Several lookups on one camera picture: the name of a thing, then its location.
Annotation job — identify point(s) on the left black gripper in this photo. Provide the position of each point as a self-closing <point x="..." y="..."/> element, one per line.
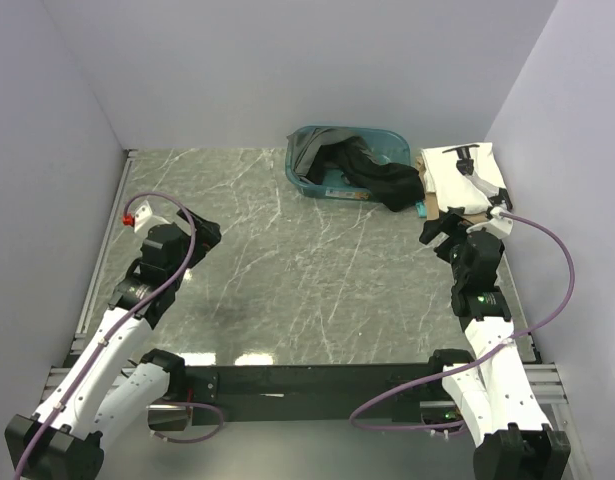
<point x="208" y="237"/>

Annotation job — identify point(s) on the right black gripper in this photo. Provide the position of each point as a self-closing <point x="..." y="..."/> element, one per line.
<point x="452" y="224"/>

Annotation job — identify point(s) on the black t shirt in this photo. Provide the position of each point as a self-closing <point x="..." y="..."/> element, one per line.
<point x="395" y="185"/>

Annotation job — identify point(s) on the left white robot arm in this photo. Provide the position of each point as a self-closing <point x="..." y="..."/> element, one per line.
<point x="72" y="430"/>

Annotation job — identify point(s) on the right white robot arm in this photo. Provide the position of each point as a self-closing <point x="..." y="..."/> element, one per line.
<point x="512" y="435"/>

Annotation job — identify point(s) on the folded white printed t shirt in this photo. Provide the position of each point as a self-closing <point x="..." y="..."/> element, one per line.
<point x="466" y="178"/>

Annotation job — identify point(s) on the teal plastic basket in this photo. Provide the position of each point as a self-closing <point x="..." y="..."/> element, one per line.
<point x="386" y="146"/>

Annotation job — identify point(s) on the grey t shirt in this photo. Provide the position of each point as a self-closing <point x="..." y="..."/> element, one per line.
<point x="305" y="145"/>

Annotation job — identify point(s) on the black mounting beam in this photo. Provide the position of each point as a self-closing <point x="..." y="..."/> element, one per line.
<point x="295" y="393"/>

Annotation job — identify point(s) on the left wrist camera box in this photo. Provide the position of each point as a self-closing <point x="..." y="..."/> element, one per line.
<point x="143" y="220"/>

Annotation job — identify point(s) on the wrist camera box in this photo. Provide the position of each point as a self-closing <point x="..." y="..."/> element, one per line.
<point x="499" y="225"/>
<point x="143" y="220"/>

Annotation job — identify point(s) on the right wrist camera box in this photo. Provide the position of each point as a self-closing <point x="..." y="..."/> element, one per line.
<point x="499" y="225"/>

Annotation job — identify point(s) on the aluminium frame rail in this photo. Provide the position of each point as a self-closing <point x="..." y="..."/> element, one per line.
<point x="407" y="406"/>

